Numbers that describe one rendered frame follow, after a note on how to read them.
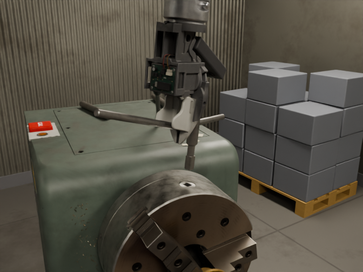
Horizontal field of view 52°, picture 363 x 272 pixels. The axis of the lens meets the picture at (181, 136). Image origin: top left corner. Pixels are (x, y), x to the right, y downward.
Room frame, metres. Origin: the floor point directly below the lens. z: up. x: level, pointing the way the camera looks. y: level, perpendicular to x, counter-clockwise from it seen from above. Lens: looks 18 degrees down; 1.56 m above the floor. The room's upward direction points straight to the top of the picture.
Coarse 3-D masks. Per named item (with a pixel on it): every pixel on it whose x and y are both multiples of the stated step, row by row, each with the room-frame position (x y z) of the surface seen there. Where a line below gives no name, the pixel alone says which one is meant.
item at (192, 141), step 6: (198, 120) 0.68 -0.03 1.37; (198, 126) 0.68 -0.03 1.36; (192, 132) 0.68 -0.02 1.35; (198, 132) 0.68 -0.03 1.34; (192, 138) 0.68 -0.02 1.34; (192, 144) 0.68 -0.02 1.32; (192, 150) 0.68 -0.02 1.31; (186, 156) 0.68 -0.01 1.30; (192, 156) 0.68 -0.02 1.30; (186, 162) 0.68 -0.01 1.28; (192, 162) 0.68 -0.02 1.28; (186, 168) 0.68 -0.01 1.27; (192, 168) 0.68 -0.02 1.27
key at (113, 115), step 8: (96, 112) 0.51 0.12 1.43; (104, 112) 0.52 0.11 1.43; (112, 112) 0.53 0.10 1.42; (120, 120) 0.54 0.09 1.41; (128, 120) 0.55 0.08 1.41; (136, 120) 0.56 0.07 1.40; (144, 120) 0.58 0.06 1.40; (152, 120) 0.59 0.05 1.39; (160, 120) 0.61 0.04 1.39; (200, 120) 0.70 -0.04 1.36; (208, 120) 0.71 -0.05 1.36; (216, 120) 0.74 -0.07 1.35
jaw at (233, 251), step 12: (228, 240) 0.68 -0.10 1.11; (240, 240) 0.67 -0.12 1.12; (252, 240) 0.66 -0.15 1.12; (204, 252) 0.65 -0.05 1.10; (216, 252) 0.64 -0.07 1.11; (228, 252) 0.64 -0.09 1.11; (240, 252) 0.64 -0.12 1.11; (252, 252) 0.65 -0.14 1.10; (204, 264) 0.65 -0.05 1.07; (216, 264) 0.61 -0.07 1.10; (228, 264) 0.60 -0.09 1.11; (240, 264) 0.62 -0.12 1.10
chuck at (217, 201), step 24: (144, 192) 0.67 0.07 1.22; (168, 192) 0.65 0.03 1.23; (192, 192) 0.65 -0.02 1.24; (216, 192) 0.67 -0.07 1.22; (120, 216) 0.65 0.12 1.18; (168, 216) 0.62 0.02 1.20; (192, 216) 0.64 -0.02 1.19; (216, 216) 0.66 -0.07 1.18; (240, 216) 0.68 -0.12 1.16; (120, 240) 0.60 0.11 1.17; (192, 240) 0.64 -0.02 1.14; (216, 240) 0.66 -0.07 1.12; (120, 264) 0.58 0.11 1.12; (144, 264) 0.60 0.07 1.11
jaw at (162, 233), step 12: (144, 216) 0.61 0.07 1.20; (132, 228) 0.60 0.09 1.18; (144, 228) 0.60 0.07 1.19; (156, 228) 0.59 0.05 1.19; (144, 240) 0.58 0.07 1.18; (156, 240) 0.57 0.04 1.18; (168, 240) 0.58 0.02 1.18; (156, 252) 0.57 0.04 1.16; (168, 252) 0.58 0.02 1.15; (180, 252) 0.56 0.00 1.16; (168, 264) 0.56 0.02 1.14; (180, 264) 0.56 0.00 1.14; (192, 264) 0.56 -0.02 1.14
